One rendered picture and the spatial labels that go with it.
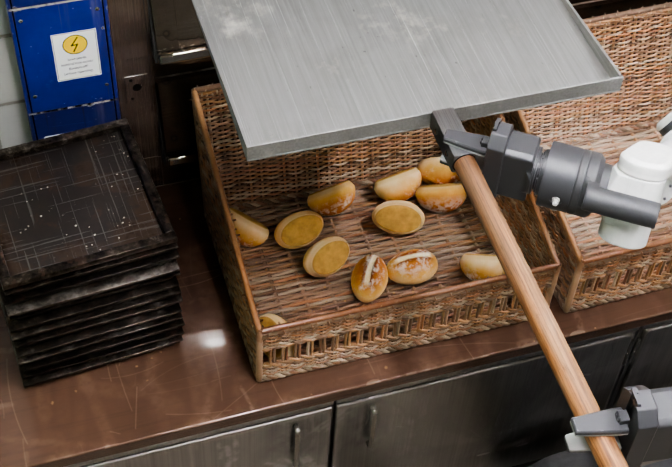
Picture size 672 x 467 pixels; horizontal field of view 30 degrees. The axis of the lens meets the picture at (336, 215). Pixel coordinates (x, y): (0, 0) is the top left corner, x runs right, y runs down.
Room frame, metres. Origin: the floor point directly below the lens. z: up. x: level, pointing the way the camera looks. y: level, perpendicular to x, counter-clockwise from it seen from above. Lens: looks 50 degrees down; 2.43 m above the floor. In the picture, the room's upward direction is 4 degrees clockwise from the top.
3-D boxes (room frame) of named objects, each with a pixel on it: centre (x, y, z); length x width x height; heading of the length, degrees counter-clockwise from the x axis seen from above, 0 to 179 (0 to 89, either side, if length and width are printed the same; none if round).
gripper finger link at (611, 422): (0.75, -0.31, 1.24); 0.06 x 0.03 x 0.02; 102
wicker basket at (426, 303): (1.50, -0.06, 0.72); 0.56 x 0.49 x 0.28; 110
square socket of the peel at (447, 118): (1.19, -0.15, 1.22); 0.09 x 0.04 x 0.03; 20
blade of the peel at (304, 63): (1.40, -0.07, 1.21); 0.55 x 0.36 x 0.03; 110
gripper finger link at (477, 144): (1.17, -0.17, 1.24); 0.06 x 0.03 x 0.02; 75
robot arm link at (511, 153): (1.14, -0.25, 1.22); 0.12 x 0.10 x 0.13; 75
